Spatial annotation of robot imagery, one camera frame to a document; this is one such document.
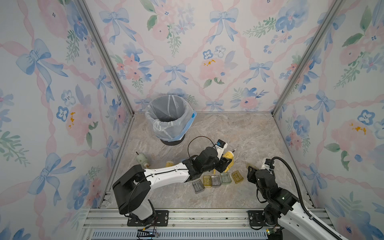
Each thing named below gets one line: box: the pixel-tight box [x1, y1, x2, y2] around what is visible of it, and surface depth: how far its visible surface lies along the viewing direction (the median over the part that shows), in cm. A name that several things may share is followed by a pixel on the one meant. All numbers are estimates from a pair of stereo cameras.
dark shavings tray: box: [192, 179, 205, 194], surface depth 85 cm
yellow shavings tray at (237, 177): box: [231, 170, 244, 184], surface depth 89 cm
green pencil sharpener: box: [136, 153, 150, 168], surface depth 88 cm
